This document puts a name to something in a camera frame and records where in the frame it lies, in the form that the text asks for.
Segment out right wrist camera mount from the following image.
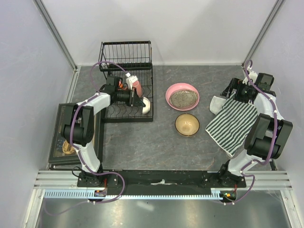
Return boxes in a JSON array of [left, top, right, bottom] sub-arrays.
[[242, 69, 258, 85]]

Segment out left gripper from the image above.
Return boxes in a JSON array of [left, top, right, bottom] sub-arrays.
[[114, 86, 145, 107]]

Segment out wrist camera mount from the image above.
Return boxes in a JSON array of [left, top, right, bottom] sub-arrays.
[[125, 73, 139, 89], [242, 69, 258, 85]]

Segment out black wire dish rack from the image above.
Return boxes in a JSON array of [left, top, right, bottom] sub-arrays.
[[98, 41, 153, 123]]

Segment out speckled beige plate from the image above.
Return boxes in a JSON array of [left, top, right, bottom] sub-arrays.
[[169, 91, 199, 107]]

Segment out aluminium frame rail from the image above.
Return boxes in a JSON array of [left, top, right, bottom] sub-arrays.
[[34, 170, 292, 190]]

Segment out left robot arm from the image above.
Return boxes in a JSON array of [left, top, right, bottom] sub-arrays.
[[60, 73, 150, 187]]

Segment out pink plate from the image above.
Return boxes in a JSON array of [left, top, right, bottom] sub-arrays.
[[165, 83, 200, 111]]

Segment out pink mug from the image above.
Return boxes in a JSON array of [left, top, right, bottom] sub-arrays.
[[132, 79, 143, 97]]

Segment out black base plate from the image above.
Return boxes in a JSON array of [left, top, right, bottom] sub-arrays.
[[77, 170, 247, 196]]

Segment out white patterned bowl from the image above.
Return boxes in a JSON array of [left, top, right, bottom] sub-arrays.
[[142, 97, 151, 114]]

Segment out beige patterned cup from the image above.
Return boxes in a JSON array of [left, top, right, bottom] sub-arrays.
[[174, 114, 200, 136]]

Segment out blue cable duct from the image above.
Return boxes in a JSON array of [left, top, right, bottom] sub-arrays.
[[44, 189, 224, 200]]

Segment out white folded cloth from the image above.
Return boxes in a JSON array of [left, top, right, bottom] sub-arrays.
[[209, 96, 226, 115]]

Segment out green striped towel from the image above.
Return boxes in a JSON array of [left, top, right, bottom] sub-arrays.
[[205, 95, 258, 157]]

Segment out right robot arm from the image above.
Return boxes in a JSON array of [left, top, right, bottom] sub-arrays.
[[217, 73, 293, 187]]

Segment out black glass-lid organizer box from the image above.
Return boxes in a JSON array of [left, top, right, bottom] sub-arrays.
[[48, 104, 104, 166]]

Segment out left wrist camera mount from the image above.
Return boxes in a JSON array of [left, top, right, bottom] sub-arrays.
[[125, 73, 139, 89]]

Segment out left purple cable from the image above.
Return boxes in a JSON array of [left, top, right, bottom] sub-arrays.
[[42, 61, 130, 216]]

